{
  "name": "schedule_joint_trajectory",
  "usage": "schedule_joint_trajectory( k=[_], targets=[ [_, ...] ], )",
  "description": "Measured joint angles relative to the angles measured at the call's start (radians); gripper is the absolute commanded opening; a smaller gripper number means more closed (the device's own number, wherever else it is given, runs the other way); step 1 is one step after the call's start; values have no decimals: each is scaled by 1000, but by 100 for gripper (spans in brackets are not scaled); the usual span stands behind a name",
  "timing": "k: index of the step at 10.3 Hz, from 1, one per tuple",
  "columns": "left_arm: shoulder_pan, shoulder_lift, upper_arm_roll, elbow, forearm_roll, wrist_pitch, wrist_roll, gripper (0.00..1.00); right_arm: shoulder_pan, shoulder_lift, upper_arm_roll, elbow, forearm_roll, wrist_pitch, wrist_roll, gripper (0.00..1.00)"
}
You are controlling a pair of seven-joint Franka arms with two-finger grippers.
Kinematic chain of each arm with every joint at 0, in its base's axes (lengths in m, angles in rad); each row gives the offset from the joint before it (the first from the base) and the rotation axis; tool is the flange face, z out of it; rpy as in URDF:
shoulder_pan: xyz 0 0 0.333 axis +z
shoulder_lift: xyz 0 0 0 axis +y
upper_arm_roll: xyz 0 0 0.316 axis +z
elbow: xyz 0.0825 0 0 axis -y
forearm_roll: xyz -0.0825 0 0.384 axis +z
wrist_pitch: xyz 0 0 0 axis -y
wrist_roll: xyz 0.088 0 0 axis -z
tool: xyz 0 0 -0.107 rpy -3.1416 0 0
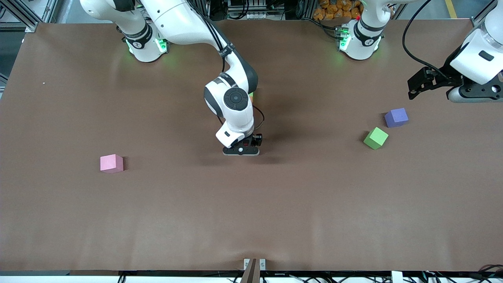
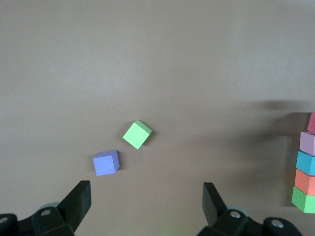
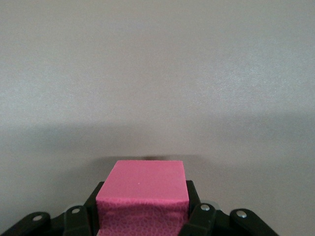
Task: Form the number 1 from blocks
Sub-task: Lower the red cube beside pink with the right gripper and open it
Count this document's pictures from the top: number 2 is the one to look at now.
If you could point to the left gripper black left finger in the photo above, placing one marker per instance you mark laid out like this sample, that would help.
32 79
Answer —
75 209

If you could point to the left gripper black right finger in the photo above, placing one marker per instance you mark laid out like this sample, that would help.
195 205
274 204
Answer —
214 209

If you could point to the green foam cube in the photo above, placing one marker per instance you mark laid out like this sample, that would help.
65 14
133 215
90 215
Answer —
135 136
305 202

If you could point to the orange foam cube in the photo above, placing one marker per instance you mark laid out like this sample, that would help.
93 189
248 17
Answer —
305 183

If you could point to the light blue foam cube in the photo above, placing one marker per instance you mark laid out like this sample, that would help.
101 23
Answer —
306 163

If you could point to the pink foam cube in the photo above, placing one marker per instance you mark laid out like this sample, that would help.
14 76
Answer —
308 143

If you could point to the red foam cube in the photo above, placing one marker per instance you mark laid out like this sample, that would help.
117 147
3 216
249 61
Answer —
312 123

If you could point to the purple foam cube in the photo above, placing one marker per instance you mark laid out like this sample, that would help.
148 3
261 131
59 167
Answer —
104 165

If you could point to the brown table cover sheet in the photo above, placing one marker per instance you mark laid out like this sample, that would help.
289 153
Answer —
147 61

